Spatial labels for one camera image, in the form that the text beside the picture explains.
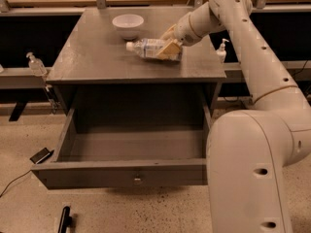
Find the black phone on floor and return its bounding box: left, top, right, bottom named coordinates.
left=30, top=148, right=53, bottom=164

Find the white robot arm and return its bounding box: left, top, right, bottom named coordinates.
left=157, top=0, right=311, bottom=233

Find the black floor cable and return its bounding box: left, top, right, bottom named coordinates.
left=0, top=169, right=33, bottom=198

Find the white ceramic bowl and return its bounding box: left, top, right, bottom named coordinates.
left=112, top=14, right=144, bottom=40

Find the clear pump sanitizer bottle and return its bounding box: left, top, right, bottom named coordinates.
left=26, top=52, right=48, bottom=78

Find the clear plastic water bottle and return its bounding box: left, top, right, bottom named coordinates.
left=125, top=38, right=183, bottom=62

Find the white pump dispenser bottle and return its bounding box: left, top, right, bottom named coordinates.
left=216, top=38, right=228, bottom=63

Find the grey open top drawer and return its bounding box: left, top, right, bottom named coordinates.
left=32, top=86, right=209, bottom=189

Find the grey wooden cabinet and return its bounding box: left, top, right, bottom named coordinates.
left=46, top=6, right=227, bottom=116

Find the metal drawer knob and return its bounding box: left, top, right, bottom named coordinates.
left=133, top=176, right=142, bottom=184

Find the black handle object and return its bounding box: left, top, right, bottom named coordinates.
left=57, top=206, right=72, bottom=233

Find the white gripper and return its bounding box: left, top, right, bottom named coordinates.
left=156, top=17, right=196, bottom=60

